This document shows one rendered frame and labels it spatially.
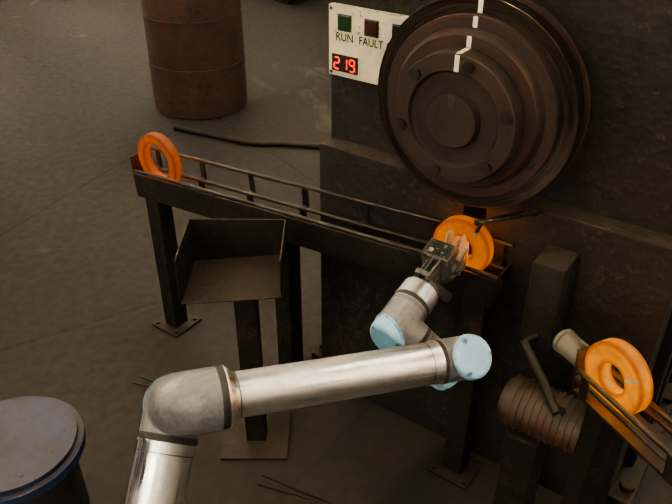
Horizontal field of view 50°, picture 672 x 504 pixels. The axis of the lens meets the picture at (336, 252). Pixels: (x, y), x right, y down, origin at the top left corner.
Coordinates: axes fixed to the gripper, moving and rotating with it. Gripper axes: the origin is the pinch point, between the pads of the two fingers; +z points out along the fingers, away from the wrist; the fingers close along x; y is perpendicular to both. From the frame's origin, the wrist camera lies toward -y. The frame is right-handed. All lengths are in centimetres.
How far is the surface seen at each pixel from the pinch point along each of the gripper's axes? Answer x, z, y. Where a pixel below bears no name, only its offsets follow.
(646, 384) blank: -51, -23, 5
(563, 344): -32.2, -15.6, -3.7
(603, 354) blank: -41.5, -19.5, 3.9
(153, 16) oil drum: 262, 125, -55
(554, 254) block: -22.3, 1.7, 3.6
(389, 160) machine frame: 26.7, 10.1, 8.2
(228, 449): 51, -57, -63
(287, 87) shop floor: 234, 188, -136
